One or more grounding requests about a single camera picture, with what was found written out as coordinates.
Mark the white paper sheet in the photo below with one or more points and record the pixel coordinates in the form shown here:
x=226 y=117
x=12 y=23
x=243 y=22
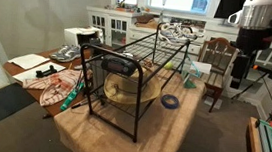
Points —
x=28 y=61

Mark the white paper under dumbbell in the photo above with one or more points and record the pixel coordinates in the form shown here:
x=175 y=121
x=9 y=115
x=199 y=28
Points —
x=30 y=74

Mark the black digital alarm clock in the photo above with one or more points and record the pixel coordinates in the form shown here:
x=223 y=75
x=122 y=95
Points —
x=118 y=65

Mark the white cabinet with glass doors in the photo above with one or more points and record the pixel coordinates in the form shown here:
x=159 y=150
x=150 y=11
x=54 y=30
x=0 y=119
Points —
x=114 y=24

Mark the blue tape roll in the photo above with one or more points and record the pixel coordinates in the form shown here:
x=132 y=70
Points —
x=169 y=101

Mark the brown wooden table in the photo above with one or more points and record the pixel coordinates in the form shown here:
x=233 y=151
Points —
x=13 y=69

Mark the beige table cloth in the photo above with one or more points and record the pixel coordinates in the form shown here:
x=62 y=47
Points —
x=159 y=130

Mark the black metal shoe rack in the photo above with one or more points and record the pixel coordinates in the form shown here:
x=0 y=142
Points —
x=149 y=54

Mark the grey sneakers on table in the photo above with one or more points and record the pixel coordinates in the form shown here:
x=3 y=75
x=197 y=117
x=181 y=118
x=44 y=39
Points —
x=66 y=53

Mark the black small dumbbell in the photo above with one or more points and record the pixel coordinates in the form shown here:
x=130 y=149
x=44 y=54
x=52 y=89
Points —
x=50 y=71

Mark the green cloth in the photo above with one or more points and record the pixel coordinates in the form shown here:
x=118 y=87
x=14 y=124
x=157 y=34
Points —
x=188 y=83

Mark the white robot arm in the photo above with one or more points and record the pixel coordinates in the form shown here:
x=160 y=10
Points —
x=254 y=21

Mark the pink striped shirt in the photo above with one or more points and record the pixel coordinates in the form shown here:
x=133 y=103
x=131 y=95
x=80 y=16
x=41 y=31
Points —
x=54 y=88

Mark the wooden chair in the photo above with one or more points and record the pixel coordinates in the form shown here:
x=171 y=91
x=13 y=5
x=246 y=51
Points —
x=219 y=53

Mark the white sneakers on rack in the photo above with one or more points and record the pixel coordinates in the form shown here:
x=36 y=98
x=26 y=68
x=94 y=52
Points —
x=176 y=34

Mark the blue plastic hanger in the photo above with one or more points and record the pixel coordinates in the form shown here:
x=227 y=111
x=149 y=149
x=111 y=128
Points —
x=189 y=68

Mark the straw hat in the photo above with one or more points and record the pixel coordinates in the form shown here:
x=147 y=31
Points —
x=124 y=90

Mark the yellow tennis ball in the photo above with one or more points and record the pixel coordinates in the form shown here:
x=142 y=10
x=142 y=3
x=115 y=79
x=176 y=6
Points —
x=168 y=65

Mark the white box printer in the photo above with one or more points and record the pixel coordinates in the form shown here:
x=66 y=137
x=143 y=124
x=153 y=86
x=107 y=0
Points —
x=79 y=36

